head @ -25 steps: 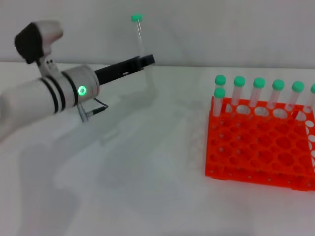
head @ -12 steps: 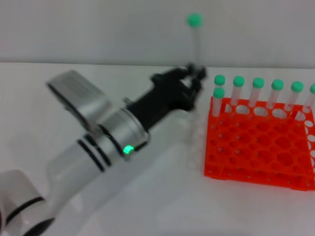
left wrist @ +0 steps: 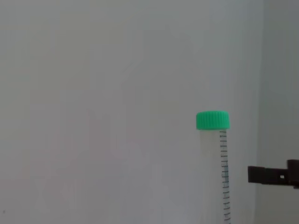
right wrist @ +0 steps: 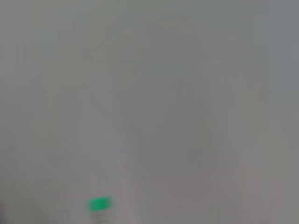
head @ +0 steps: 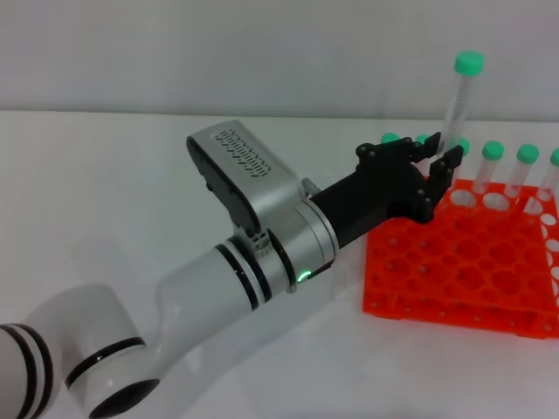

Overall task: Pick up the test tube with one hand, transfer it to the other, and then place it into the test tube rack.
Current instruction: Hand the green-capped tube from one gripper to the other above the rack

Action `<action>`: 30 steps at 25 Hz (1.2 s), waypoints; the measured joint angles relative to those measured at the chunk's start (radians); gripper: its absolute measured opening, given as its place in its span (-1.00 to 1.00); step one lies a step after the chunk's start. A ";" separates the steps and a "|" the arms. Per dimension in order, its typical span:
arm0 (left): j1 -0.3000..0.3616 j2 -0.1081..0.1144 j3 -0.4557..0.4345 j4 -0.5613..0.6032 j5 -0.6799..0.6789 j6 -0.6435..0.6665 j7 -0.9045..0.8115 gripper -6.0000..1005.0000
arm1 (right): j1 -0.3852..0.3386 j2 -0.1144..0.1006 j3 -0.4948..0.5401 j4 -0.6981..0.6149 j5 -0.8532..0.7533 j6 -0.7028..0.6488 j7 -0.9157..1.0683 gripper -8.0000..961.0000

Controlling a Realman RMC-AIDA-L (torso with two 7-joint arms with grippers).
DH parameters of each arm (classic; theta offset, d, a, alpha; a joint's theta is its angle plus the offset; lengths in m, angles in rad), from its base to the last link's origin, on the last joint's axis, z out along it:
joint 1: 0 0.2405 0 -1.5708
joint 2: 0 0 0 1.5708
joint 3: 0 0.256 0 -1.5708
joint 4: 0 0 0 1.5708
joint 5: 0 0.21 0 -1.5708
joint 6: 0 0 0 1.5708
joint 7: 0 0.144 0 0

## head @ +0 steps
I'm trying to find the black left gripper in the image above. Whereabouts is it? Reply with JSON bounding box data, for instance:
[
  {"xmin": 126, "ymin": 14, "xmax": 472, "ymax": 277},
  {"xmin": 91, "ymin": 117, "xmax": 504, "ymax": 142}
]
[{"xmin": 310, "ymin": 132, "xmax": 466, "ymax": 250}]

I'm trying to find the orange plastic test tube rack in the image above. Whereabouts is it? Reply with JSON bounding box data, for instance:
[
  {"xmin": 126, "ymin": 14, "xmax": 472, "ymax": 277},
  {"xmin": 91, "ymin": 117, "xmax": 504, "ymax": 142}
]
[{"xmin": 362, "ymin": 176, "xmax": 559, "ymax": 340}]

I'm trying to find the silver black wrist camera housing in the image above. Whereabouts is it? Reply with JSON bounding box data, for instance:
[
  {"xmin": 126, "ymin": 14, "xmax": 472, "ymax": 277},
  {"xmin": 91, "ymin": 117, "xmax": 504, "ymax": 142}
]
[{"xmin": 186, "ymin": 120, "xmax": 307, "ymax": 237}]

